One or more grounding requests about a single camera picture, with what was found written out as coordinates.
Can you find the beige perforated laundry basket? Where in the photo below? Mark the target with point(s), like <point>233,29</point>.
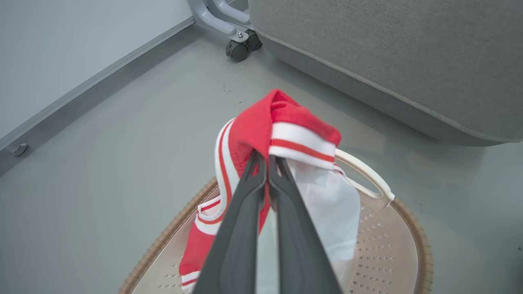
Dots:
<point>388,253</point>

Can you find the small round levelling foot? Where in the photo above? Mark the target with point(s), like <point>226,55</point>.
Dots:
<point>18,149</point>

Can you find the black caster wheel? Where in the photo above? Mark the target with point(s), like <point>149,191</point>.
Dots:
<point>237,51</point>
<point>254,41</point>

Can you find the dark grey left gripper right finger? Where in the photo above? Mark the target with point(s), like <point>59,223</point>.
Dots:
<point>300,249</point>

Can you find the grey partition bottom rail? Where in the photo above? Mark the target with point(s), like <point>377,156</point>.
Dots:
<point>102,76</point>

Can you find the red white striped jersey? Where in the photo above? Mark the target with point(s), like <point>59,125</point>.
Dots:
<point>253,130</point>

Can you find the grey curved partition leg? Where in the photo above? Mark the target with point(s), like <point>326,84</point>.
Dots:
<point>233,12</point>
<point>212,22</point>

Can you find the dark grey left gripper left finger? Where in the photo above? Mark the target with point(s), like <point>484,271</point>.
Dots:
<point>235,245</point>

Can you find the grey fabric sofa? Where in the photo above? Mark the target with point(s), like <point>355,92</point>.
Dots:
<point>388,53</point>

